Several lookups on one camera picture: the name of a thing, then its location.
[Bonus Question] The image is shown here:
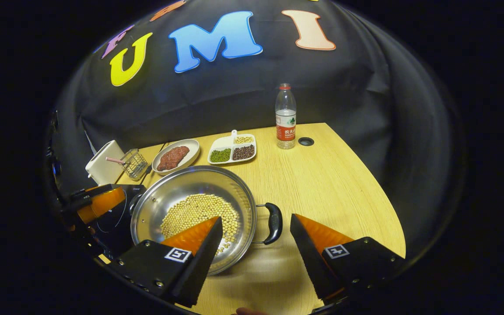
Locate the white toaster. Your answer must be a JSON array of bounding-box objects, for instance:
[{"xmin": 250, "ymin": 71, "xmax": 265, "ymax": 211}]
[{"xmin": 85, "ymin": 140, "xmax": 126, "ymax": 186}]

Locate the white divided dish with beans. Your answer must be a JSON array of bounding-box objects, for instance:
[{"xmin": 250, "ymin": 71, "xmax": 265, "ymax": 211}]
[{"xmin": 207, "ymin": 129, "xmax": 257, "ymax": 165}]

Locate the round white plate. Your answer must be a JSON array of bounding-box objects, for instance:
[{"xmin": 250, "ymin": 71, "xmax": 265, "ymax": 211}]
[{"xmin": 152, "ymin": 139, "xmax": 200, "ymax": 176}]

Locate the pile of soybeans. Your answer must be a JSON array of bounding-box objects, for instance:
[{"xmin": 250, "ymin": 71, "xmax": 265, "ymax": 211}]
[{"xmin": 160, "ymin": 194, "xmax": 239, "ymax": 255}]

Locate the black backdrop cloth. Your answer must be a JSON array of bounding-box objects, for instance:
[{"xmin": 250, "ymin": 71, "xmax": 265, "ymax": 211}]
[{"xmin": 53, "ymin": 0, "xmax": 465, "ymax": 259}]

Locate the black induction cooktop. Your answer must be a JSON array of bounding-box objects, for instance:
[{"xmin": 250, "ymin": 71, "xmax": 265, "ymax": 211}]
[{"xmin": 88, "ymin": 184, "xmax": 147, "ymax": 259}]

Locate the steel pot with black handles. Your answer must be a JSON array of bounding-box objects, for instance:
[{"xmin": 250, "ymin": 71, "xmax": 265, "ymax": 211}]
[{"xmin": 129, "ymin": 165, "xmax": 284, "ymax": 276}]

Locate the red meat slice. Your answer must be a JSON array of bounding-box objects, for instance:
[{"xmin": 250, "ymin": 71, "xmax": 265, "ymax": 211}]
[{"xmin": 157, "ymin": 146, "xmax": 190, "ymax": 172}]

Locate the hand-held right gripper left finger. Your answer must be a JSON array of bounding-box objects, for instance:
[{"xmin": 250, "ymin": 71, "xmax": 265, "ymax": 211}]
[{"xmin": 114, "ymin": 216, "xmax": 224, "ymax": 308}]

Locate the clear wire-pattern container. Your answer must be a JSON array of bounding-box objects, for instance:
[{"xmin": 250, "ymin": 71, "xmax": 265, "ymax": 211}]
[{"xmin": 120, "ymin": 148, "xmax": 148, "ymax": 181}]

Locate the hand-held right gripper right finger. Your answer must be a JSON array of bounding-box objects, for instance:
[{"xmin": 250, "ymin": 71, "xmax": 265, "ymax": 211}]
[{"xmin": 290, "ymin": 213, "xmax": 406, "ymax": 300}]

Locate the clear water bottle red label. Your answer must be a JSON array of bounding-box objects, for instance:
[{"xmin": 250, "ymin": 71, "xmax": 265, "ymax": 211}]
[{"xmin": 275, "ymin": 83, "xmax": 297, "ymax": 150}]

